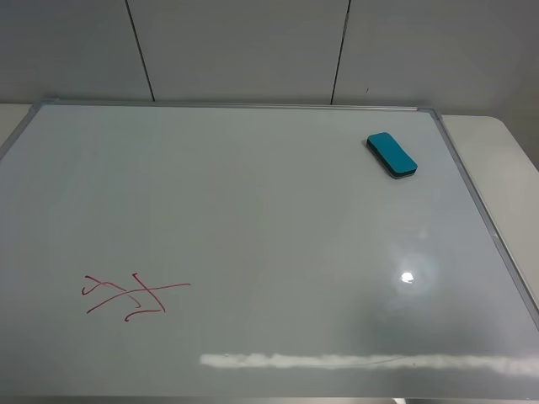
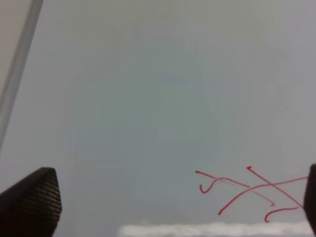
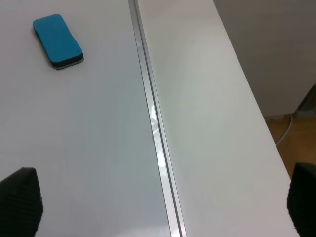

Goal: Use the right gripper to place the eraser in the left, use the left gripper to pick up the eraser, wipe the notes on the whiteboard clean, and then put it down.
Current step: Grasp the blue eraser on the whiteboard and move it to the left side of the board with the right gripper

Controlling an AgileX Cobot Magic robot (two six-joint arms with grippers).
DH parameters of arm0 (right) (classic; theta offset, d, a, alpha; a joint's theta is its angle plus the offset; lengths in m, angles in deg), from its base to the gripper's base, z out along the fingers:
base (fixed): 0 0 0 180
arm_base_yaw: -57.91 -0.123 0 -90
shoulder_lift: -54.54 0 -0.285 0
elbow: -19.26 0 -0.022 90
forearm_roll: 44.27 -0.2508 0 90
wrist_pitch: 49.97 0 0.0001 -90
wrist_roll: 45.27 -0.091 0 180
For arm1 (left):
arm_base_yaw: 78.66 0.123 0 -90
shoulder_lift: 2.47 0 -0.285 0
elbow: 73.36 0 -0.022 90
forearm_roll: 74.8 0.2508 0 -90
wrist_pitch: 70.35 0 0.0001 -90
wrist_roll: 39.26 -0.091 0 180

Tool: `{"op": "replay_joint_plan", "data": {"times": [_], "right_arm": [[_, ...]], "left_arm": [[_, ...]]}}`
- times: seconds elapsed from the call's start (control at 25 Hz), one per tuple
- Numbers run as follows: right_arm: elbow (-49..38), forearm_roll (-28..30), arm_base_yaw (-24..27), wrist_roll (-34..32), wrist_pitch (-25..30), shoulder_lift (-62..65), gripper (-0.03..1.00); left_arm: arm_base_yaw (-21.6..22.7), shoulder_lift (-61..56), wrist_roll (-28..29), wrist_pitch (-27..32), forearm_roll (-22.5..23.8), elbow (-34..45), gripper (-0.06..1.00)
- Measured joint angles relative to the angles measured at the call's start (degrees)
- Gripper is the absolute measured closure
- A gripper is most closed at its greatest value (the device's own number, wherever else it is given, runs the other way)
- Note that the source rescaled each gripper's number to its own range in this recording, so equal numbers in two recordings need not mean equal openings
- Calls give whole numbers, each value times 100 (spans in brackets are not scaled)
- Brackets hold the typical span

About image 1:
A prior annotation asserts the teal whiteboard eraser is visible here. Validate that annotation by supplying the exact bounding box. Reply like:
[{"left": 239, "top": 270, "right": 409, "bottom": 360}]
[{"left": 366, "top": 132, "right": 418, "bottom": 178}]

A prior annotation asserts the red marker scribble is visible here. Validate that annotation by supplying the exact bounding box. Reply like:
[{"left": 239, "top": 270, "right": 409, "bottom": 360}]
[{"left": 81, "top": 273, "right": 192, "bottom": 322}]

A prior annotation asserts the white whiteboard with aluminium frame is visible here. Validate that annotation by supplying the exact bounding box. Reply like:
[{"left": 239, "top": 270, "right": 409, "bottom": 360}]
[{"left": 1, "top": 101, "right": 538, "bottom": 401}]

